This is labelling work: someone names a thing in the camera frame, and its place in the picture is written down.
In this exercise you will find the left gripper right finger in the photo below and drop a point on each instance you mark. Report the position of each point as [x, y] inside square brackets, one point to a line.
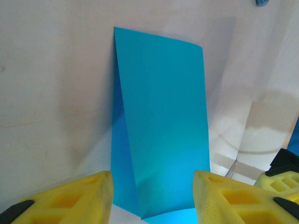
[233, 203]

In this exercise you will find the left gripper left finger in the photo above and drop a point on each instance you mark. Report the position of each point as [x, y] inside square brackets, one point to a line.
[70, 203]

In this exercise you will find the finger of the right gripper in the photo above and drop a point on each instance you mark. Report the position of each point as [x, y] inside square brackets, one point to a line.
[282, 184]

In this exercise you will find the teal cloth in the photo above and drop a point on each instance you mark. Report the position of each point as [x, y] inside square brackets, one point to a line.
[163, 105]

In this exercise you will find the blue stethoscope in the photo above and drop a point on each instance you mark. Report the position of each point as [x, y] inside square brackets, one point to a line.
[261, 2]

